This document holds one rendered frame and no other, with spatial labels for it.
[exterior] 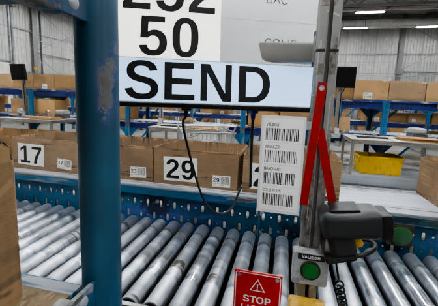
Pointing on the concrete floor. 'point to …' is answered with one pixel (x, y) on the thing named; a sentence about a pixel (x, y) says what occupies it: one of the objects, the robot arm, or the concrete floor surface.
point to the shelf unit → (86, 132)
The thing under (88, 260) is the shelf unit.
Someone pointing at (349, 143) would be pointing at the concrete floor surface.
